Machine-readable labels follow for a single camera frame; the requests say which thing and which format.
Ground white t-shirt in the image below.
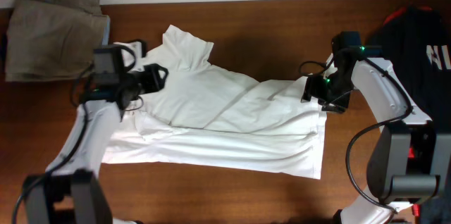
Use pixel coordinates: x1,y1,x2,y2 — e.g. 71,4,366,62
103,26,326,179

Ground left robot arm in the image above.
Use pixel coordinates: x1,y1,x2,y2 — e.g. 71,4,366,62
16,39,168,224

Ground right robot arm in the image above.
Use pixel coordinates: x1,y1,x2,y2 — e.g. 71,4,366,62
302,32,450,223

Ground folded khaki trousers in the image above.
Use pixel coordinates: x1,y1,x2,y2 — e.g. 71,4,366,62
5,0,110,82

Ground black and red shirt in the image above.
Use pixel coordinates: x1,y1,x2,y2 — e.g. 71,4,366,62
367,6,450,132

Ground left black cable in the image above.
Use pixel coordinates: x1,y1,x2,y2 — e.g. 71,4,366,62
10,42,145,224

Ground black cable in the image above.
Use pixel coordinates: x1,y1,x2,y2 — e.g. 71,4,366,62
298,49,414,214
10,42,145,224

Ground right black cable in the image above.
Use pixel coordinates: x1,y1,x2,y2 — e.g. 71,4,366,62
298,49,414,214

